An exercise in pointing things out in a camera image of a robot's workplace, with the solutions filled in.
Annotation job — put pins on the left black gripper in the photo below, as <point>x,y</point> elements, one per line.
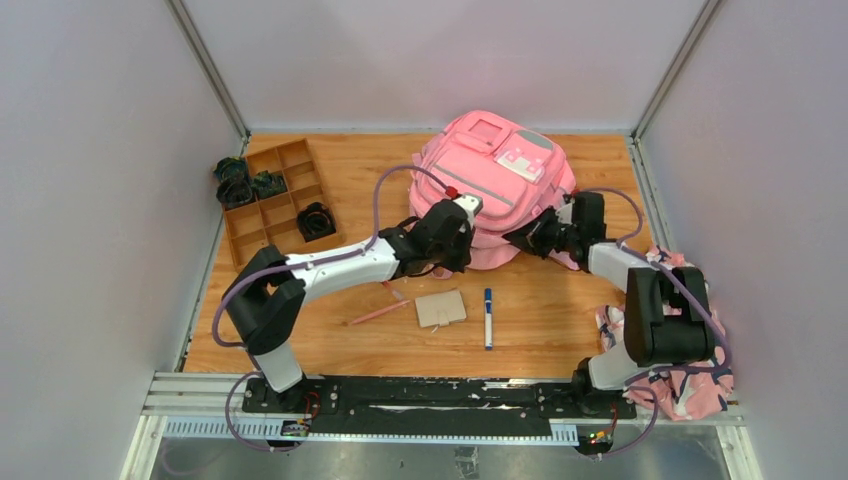
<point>453,240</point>

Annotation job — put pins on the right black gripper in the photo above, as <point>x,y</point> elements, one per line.
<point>532,237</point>

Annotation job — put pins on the pink school backpack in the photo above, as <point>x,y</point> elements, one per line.
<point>517,172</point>

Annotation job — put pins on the blue white marker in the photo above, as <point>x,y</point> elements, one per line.
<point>488,319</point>

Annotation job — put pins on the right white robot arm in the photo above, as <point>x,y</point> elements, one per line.
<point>667,321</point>

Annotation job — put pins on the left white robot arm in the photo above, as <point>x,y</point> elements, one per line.
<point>265,300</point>

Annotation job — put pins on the red gel pen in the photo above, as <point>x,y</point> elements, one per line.
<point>396,293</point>

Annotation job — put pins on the small beige notebook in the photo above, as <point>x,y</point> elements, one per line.
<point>441,309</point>

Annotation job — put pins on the pink pen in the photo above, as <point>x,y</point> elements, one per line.
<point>379,312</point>

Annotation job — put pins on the dark rolled sock front tray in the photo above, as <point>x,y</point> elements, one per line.
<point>315,221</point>

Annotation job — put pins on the wooden compartment tray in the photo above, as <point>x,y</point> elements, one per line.
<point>275,219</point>

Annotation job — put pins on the dark rolled sock in tray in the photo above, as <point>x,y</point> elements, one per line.
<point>267,184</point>

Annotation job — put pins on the dark rolled sock lower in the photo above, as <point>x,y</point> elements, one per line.
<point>235,192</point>

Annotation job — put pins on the pink patterned cloth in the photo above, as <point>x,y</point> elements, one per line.
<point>680,395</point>

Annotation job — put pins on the dark rolled sock upper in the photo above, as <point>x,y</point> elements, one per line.
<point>229,167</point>

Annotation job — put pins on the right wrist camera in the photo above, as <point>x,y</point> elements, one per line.
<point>564,214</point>

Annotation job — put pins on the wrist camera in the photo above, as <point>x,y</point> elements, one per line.
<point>471,204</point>
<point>564,214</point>

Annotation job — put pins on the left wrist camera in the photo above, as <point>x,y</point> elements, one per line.
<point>471,204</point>

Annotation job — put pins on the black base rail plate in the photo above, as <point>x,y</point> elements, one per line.
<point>435,406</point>

